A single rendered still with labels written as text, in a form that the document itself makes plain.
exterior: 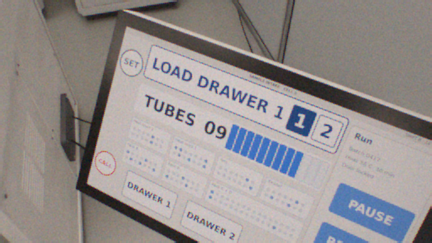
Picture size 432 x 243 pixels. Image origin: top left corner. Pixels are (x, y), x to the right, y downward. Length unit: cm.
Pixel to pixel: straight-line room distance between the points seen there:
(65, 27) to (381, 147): 230
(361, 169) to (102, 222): 137
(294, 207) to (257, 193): 5
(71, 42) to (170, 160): 197
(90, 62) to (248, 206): 188
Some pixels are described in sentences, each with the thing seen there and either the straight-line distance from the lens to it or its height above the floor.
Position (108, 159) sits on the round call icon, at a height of 102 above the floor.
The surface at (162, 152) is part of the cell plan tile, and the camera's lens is 62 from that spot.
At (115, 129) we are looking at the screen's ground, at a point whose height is 106.
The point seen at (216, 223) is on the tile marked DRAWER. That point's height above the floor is 101.
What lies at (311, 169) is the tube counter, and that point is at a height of 111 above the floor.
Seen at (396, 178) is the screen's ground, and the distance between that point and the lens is 55.
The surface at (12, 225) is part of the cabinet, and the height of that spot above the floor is 70.
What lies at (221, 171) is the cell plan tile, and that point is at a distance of 59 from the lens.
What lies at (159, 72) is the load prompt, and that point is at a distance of 60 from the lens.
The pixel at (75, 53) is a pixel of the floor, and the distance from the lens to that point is 245.
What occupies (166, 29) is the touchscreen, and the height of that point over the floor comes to 119.
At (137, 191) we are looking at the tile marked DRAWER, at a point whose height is 100.
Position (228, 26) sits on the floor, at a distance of 251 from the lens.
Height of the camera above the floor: 157
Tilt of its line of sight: 53 degrees down
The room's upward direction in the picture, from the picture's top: 1 degrees clockwise
